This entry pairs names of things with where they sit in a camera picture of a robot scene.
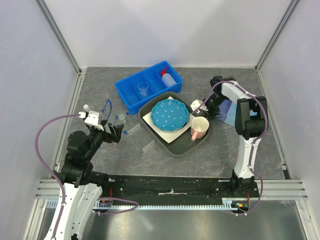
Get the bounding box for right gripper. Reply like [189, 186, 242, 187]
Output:
[201, 94, 227, 122]

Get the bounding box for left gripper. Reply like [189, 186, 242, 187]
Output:
[84, 119, 124, 160]

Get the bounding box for glass jar with lid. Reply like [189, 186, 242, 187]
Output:
[117, 113, 127, 124]

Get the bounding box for glass flask with stopper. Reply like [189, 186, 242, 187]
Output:
[83, 104, 97, 115]

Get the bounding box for white wash bottle red cap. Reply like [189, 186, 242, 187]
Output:
[160, 66, 176, 88]

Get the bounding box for glass beaker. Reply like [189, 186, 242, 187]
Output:
[137, 81, 150, 98]

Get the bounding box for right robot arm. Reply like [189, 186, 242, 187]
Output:
[203, 76, 269, 198]

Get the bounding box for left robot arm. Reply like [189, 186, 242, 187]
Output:
[45, 123, 124, 240]

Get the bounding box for light blue three-compartment box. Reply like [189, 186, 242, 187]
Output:
[217, 100, 237, 127]

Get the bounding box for pink ceramic mug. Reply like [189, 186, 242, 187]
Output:
[191, 116, 210, 142]

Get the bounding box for clear acrylic tube rack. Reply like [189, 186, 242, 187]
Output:
[128, 124, 155, 153]

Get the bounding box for blue safety glasses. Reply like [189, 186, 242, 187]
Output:
[100, 99, 113, 120]

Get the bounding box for teal polka dot plate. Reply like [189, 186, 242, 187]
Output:
[150, 98, 189, 132]

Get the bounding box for dark green tray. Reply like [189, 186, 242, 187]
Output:
[138, 91, 210, 157]

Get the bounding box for white square plate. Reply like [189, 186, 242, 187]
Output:
[143, 97, 195, 143]

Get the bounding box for blue divided storage bin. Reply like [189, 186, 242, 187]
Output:
[114, 61, 183, 115]

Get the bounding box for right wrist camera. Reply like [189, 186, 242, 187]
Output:
[190, 99, 208, 114]

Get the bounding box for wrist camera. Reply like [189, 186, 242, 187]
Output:
[78, 110, 105, 131]
[190, 99, 208, 114]

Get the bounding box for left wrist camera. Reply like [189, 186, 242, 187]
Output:
[78, 110, 105, 131]

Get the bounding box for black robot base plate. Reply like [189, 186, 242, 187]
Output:
[98, 174, 260, 206]

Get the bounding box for right aluminium frame post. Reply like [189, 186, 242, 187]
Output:
[255, 0, 300, 73]

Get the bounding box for aluminium frame post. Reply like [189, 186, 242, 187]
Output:
[35, 0, 82, 75]
[255, 0, 300, 73]

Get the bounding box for left aluminium frame post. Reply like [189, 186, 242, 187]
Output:
[35, 0, 82, 75]

